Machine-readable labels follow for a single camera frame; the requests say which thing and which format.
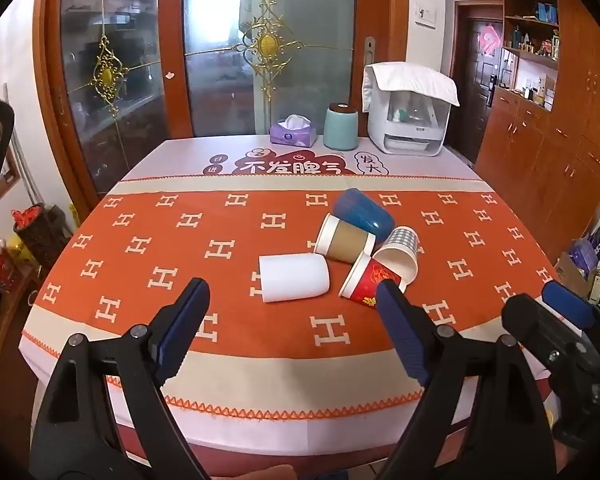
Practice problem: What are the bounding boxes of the dark entrance door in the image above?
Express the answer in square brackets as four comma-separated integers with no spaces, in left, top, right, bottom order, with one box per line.
[454,0,504,163]

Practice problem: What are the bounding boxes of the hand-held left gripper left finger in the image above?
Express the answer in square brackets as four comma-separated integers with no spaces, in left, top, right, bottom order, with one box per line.
[30,277,212,480]

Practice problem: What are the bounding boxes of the white wall panel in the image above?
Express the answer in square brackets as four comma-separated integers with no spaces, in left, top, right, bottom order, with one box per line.
[415,2,438,28]

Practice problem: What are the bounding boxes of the white countertop appliance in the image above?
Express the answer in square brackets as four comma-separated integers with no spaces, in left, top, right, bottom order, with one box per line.
[367,87,454,157]

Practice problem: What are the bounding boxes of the checkered paper cup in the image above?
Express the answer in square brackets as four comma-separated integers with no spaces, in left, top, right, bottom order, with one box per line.
[372,226,421,291]

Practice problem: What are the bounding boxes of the cardboard box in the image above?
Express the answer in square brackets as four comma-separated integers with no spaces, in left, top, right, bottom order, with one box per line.
[554,252,600,302]

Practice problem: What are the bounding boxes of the dark woven basket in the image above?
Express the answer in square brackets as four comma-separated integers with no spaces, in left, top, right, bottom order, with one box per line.
[12,202,72,269]

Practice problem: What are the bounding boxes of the glass sliding door gold ornament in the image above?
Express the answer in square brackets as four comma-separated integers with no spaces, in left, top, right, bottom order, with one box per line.
[44,0,182,202]
[166,0,407,141]

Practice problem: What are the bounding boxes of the white folded cloth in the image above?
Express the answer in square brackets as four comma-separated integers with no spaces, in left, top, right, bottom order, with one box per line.
[362,62,460,113]

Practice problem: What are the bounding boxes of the wooden wall cabinet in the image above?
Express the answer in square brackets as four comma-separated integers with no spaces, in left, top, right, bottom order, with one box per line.
[475,0,600,263]

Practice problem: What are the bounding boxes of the teal canister with brown lid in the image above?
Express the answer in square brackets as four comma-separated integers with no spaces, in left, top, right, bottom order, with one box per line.
[323,103,360,151]

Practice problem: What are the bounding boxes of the white paper cup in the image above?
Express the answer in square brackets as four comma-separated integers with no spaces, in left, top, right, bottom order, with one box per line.
[258,253,330,304]

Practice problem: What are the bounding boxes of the brown paper cup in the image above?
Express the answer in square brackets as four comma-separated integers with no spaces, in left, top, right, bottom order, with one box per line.
[313,213,377,265]

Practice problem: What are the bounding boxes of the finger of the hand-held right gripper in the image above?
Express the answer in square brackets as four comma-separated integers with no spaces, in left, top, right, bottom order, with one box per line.
[541,281,596,330]
[501,294,583,367]

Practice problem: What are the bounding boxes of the pink door decoration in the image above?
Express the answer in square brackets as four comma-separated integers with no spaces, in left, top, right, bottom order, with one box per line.
[477,27,504,59]

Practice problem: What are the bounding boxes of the blue plastic cup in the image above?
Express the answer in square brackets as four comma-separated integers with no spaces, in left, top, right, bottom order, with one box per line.
[333,188,396,244]

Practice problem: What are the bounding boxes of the red paper cup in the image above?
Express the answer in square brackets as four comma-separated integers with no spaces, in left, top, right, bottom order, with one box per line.
[339,251,407,309]

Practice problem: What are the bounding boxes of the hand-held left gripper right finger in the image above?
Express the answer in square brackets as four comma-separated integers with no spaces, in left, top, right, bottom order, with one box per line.
[376,280,554,480]

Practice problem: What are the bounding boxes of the orange patterned tablecloth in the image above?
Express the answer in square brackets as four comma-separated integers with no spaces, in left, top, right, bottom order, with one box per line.
[19,135,563,461]

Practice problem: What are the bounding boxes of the purple tissue box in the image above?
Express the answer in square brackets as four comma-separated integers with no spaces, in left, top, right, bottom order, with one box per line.
[269,114,318,149]

